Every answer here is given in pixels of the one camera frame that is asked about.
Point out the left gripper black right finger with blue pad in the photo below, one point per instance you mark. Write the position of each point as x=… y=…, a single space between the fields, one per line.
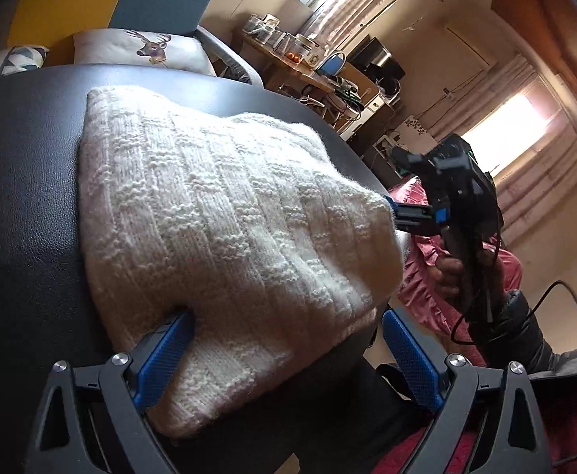
x=500 y=402

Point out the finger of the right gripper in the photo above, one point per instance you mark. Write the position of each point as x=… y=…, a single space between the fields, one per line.
x=427 y=220
x=417 y=164

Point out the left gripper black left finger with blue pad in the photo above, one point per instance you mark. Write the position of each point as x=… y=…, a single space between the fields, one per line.
x=94 y=419

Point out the white knitted sweater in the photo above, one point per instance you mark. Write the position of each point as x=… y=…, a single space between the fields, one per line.
x=242 y=219

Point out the person right hand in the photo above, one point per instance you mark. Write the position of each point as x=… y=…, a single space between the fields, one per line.
x=449 y=276

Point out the cluttered wooden table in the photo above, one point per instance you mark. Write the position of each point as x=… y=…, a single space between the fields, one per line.
x=346 y=101

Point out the pink quilted garment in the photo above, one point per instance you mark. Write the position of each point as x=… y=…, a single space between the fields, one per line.
x=432 y=283

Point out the striped window curtain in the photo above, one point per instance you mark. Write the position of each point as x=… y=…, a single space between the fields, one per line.
x=500 y=73

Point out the black leather ottoman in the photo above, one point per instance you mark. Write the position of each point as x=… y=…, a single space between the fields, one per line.
x=46 y=312

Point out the blue bag on table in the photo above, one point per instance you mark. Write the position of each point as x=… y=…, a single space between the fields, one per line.
x=332 y=65

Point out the deer print pillow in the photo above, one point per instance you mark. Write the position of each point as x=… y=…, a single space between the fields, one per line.
x=131 y=47

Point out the geometric pattern pillow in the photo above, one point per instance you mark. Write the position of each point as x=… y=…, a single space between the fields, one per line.
x=22 y=58

